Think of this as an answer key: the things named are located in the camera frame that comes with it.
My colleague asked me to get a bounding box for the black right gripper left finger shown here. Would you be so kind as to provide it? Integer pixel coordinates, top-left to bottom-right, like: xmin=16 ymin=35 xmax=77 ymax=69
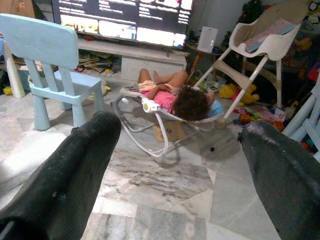
xmin=0 ymin=110 xmax=122 ymax=240

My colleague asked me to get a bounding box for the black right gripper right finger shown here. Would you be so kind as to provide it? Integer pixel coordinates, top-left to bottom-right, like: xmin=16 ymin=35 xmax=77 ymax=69
xmin=237 ymin=120 xmax=320 ymax=240

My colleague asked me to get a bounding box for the yellow plush toy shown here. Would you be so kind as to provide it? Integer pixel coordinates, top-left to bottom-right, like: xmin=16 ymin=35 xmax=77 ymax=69
xmin=218 ymin=83 xmax=260 ymax=107

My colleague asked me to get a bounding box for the light blue child chair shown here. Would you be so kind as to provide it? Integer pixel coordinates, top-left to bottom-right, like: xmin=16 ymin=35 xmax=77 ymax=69
xmin=0 ymin=13 xmax=106 ymax=132

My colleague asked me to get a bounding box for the grey baby rocker seat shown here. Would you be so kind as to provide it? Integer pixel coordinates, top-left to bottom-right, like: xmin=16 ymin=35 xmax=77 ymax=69
xmin=111 ymin=86 xmax=225 ymax=165

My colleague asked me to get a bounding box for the brown cardboard piece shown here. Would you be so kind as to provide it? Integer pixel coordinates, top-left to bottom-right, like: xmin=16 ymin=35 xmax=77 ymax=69
xmin=152 ymin=120 xmax=187 ymax=143

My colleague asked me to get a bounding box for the stack of books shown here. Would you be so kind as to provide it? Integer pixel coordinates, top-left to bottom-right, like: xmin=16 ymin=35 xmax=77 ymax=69
xmin=74 ymin=49 xmax=120 ymax=78

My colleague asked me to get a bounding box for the white baby high chair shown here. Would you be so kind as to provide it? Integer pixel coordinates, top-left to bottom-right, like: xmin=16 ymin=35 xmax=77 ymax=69
xmin=193 ymin=2 xmax=310 ymax=130

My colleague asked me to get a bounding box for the child in pink shirt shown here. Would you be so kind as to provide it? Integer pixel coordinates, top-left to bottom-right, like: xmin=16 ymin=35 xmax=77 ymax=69
xmin=137 ymin=68 xmax=216 ymax=123

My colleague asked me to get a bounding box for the white tv stand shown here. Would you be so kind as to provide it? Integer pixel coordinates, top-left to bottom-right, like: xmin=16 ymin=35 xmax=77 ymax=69
xmin=76 ymin=37 xmax=189 ymax=85

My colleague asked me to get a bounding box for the small wooden side table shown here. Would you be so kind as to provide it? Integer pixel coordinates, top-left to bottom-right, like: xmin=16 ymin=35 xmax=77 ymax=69
xmin=186 ymin=43 xmax=226 ymax=82

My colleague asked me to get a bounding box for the white box appliance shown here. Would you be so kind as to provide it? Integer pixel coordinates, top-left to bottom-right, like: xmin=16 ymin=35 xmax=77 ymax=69
xmin=197 ymin=25 xmax=219 ymax=54

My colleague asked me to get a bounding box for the large television screen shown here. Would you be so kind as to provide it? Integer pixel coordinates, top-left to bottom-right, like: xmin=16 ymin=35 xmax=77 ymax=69
xmin=50 ymin=0 xmax=195 ymax=48

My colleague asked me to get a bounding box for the pale blue wooden furniture frame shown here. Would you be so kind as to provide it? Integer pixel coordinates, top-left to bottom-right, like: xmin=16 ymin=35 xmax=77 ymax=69
xmin=282 ymin=77 xmax=320 ymax=163

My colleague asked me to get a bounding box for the white cone post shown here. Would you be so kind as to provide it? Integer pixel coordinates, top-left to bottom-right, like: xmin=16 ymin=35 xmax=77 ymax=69
xmin=2 ymin=41 xmax=27 ymax=99

